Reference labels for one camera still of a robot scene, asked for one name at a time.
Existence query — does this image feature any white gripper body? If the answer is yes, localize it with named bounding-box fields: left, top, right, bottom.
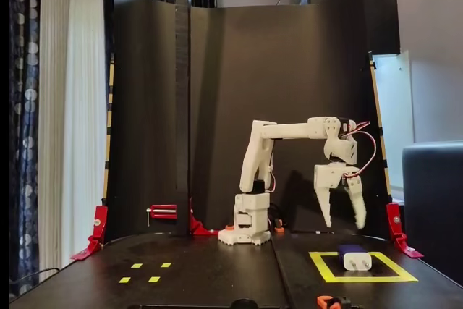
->
left=313, top=162, right=360, bottom=191

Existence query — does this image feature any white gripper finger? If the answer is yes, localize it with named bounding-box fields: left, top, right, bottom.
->
left=342, top=176, right=368, bottom=230
left=316, top=187, right=340, bottom=229

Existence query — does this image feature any blue white charger block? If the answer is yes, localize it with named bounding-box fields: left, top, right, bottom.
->
left=336, top=244, right=373, bottom=273

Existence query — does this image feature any red plastic clamp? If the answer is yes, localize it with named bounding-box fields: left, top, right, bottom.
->
left=70, top=206, right=109, bottom=262
left=385, top=203, right=425, bottom=260

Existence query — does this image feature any yellow black striped stick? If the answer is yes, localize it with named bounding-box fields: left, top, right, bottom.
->
left=368, top=51, right=394, bottom=205
left=102, top=54, right=116, bottom=208

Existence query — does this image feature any yellow tape square outline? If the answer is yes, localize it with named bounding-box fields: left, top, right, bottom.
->
left=308, top=250, right=420, bottom=284

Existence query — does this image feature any black sofa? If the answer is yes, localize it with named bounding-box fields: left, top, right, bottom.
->
left=402, top=140, right=463, bottom=287

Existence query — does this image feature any black backdrop board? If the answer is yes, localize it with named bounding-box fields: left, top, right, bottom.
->
left=104, top=0, right=401, bottom=248

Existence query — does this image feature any red screw clamp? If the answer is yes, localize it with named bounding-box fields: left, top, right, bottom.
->
left=146, top=204, right=178, bottom=227

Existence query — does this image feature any black vertical mast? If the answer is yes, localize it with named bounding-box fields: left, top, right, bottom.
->
left=174, top=0, right=192, bottom=237

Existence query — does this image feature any white pleated curtain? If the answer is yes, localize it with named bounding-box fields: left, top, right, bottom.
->
left=38, top=0, right=109, bottom=283

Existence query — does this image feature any red mast base bracket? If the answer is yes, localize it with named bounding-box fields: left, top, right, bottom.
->
left=188, top=196, right=220, bottom=237

